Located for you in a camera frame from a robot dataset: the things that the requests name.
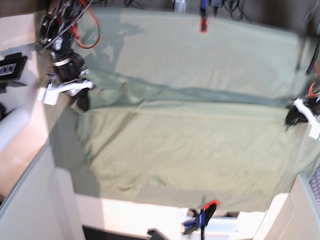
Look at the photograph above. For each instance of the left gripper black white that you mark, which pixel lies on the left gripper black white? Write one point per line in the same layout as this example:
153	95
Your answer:
300	113

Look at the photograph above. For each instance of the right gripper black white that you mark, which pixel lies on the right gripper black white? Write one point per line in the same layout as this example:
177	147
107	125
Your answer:
68	69

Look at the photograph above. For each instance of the light green T-shirt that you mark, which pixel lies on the light green T-shirt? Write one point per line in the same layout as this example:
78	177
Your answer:
146	142

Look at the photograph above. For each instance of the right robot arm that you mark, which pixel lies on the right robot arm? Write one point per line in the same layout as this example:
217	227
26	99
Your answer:
59	31

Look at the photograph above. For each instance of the white paper roll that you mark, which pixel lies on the white paper roll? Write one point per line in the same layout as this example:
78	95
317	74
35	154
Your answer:
11	125

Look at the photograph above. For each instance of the black tablet on stand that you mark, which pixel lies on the black tablet on stand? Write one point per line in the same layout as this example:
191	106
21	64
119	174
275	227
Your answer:
11	68

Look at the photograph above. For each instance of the green table cover cloth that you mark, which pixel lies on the green table cover cloth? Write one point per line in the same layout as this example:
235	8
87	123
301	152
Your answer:
232	62

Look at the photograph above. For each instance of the orange blue clamp top centre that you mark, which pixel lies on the orange blue clamp top centre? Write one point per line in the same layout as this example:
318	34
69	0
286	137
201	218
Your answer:
203	16

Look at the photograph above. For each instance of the blue orange bar clamp bottom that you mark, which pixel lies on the blue orange bar clamp bottom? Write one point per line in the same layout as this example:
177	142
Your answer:
200	219

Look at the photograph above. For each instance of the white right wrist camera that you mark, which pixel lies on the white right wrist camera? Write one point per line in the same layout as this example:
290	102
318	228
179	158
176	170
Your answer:
48	96

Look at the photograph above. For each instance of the black power adapter with cables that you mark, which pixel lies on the black power adapter with cables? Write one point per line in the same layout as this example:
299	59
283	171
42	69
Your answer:
235	8

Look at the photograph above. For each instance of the silver aluminium post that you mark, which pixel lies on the silver aluminium post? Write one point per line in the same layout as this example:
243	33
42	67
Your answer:
180	6

